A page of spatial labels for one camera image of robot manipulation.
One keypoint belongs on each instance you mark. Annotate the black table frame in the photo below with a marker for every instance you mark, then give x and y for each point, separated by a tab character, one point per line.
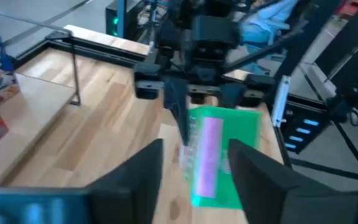
104	53

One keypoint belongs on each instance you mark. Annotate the green Apple Jacks cereal box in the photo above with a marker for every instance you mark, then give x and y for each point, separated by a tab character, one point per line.
241	124

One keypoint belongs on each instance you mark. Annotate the wooden shelf black metal frame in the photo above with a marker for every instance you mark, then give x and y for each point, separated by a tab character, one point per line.
36	124

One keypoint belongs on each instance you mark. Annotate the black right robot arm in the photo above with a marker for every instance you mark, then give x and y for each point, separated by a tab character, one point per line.
172	37

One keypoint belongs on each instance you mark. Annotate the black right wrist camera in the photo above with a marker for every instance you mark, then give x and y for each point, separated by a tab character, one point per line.
214	34

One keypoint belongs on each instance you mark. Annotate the silver metal bracket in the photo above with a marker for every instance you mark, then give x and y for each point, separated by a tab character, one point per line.
281	99

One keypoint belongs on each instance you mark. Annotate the black box green light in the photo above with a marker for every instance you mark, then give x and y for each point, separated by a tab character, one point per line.
112	18

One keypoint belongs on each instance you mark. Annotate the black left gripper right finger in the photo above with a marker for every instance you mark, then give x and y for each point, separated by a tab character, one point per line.
275	193

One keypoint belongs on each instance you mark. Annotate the black controller blue lights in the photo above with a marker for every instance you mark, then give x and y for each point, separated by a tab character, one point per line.
300	126

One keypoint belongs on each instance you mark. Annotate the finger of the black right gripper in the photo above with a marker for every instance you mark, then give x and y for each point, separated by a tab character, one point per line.
177	96
232	96

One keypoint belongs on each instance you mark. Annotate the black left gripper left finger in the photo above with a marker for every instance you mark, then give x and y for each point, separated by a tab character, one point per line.
129	193

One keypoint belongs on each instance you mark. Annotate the light blue fabric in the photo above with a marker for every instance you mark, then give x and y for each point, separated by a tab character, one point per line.
266	18

